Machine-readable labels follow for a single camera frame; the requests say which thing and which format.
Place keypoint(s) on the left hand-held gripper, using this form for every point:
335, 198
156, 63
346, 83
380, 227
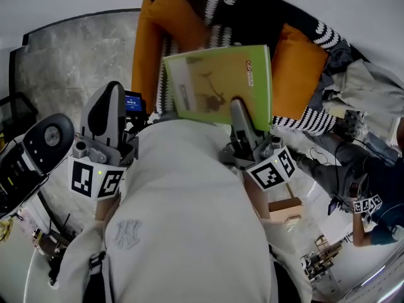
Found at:
82, 175

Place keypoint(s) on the black mounted phone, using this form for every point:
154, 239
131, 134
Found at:
134, 103

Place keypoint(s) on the person's white sweatshirt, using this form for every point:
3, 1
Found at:
189, 200

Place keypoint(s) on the person's left forearm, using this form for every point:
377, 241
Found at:
105, 207

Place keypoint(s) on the pile of grey clothes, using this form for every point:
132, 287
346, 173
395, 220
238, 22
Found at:
363, 80

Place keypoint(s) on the orange cushion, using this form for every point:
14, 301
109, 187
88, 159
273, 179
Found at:
176, 21
296, 74

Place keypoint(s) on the small wooden table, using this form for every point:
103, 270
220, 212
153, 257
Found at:
284, 204

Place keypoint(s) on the orange sofa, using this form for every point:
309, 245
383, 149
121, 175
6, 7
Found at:
143, 58

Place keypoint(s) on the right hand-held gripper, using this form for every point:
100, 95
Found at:
268, 177

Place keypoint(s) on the black white striped blanket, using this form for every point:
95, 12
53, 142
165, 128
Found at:
252, 17

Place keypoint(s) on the person's right forearm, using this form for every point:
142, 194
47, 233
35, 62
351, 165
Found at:
257, 200

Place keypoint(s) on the green book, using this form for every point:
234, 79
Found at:
221, 84

